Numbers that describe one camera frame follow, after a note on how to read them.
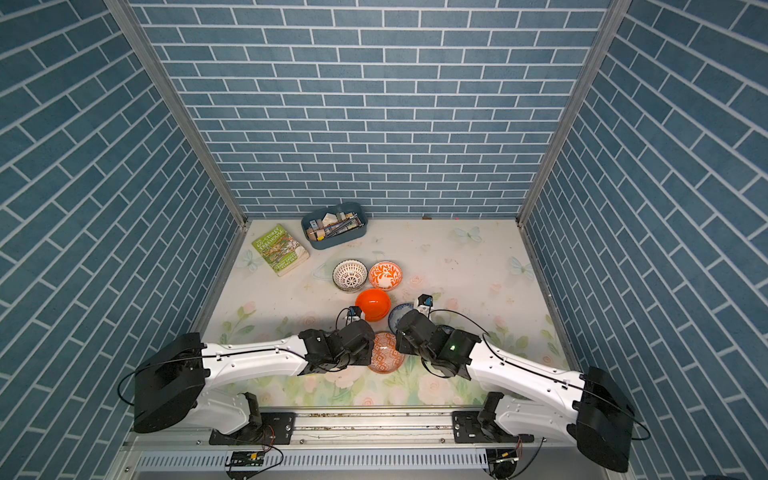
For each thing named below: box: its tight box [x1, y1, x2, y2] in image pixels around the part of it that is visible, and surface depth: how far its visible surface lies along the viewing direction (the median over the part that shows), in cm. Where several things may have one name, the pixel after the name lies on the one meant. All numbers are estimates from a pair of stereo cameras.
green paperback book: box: [252, 224, 310, 277], surface depth 110 cm
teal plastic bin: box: [301, 202, 368, 250], surface depth 118 cm
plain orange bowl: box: [355, 288, 392, 322], surface depth 95 cm
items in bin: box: [306, 211, 364, 241], surface depth 118 cm
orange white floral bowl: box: [369, 260, 403, 292], surface depth 103 cm
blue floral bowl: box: [388, 303, 415, 335], surface depth 93 cm
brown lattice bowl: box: [332, 259, 369, 292], surface depth 101 cm
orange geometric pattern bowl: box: [368, 331, 405, 375], surface depth 84 cm
